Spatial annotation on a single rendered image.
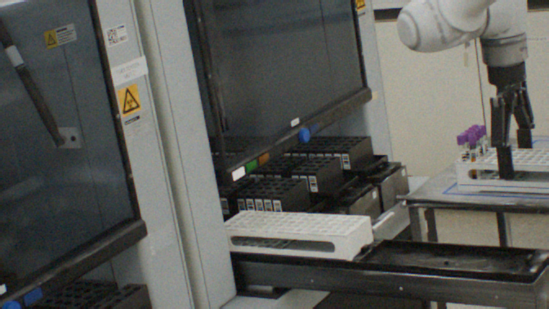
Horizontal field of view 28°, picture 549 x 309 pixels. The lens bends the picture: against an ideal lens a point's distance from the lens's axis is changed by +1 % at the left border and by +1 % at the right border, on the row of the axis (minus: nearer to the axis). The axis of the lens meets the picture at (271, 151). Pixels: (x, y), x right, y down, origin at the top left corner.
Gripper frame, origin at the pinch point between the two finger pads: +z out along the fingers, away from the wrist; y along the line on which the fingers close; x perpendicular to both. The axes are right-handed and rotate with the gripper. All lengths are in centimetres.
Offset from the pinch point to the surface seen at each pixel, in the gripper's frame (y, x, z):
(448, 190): -5.3, 13.4, 5.5
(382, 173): 4.7, 34.4, 5.8
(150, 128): -62, 40, -26
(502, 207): -11.0, -0.9, 6.2
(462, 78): 188, 101, 31
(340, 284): -44.3, 17.6, 9.9
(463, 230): 167, 98, 88
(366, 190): -4.9, 33.4, 6.3
